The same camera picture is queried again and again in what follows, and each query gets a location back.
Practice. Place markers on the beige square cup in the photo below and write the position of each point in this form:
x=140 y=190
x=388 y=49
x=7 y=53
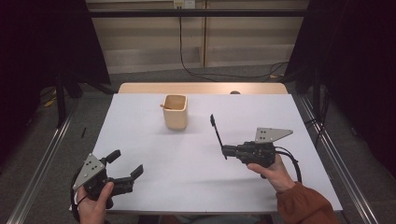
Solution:
x=175 y=116

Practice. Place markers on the black pen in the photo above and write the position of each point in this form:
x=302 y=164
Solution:
x=83 y=132

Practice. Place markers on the black horizontal bar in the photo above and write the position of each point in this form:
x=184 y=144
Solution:
x=186 y=13

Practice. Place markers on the orange-bristled makeup brush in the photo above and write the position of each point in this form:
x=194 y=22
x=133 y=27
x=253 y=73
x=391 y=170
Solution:
x=164 y=106

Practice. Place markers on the metal floor rail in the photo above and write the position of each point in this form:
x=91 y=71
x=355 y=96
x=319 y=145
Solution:
x=40 y=174
x=351 y=189

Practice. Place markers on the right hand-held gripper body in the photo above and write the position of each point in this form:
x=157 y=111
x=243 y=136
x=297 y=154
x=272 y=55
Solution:
x=258 y=152

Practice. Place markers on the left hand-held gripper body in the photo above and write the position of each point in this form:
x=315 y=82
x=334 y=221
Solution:
x=90 y=171

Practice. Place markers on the person's right hand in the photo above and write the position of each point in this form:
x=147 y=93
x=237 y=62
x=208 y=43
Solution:
x=275 y=175

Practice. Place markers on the black metal stand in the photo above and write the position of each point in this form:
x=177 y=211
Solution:
x=60 y=102
x=316 y=93

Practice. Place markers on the person's left hand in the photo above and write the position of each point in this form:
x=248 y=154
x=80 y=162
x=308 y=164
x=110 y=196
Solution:
x=93 y=211

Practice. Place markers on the dark round table grommet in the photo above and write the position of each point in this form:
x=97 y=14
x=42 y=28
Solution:
x=235 y=92

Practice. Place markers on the black curtain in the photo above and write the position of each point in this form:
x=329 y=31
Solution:
x=358 y=62
x=37 y=46

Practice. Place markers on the wooden table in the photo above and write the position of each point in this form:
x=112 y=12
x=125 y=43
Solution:
x=186 y=88

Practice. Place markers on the white table mat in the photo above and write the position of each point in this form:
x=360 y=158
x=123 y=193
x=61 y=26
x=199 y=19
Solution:
x=193 y=180

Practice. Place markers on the white wall socket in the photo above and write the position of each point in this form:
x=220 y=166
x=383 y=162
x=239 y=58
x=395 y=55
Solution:
x=184 y=3

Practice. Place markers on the black flat-headed makeup brush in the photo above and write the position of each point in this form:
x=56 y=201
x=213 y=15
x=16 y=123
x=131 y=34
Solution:
x=217 y=130

